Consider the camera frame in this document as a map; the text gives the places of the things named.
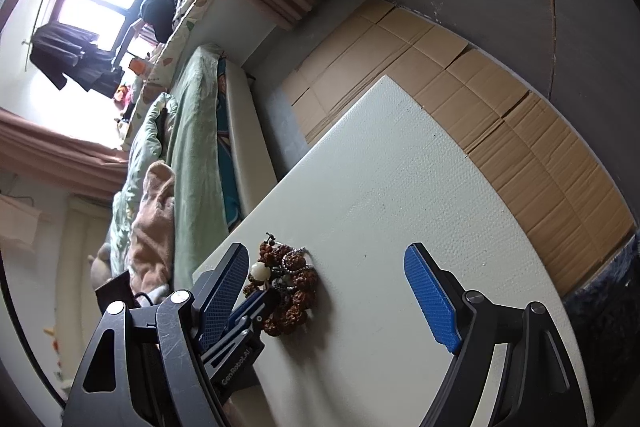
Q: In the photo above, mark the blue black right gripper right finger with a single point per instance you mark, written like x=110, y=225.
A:
x=538, y=385

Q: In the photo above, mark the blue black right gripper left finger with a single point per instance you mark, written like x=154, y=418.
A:
x=145, y=366

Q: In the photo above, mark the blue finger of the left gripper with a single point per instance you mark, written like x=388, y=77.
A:
x=249, y=304

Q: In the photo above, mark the pink plush blanket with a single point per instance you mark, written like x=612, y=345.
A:
x=152, y=245

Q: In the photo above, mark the beige stuffed toy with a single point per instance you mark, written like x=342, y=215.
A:
x=100, y=266

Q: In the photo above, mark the green bed quilt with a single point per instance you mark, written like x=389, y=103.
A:
x=181, y=129

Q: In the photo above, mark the flattened cardboard sheets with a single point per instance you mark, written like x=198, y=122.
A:
x=565, y=202

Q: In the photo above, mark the pink curtain left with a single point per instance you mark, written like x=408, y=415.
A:
x=80, y=167

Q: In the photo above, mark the patterned windowsill cushion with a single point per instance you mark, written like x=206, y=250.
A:
x=158, y=73

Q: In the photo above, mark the black bag on windowsill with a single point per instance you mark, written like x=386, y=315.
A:
x=159, y=14

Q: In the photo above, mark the dark hanging clothes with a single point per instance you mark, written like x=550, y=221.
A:
x=63, y=52

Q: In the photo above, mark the white bed frame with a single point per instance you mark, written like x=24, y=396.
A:
x=253, y=168

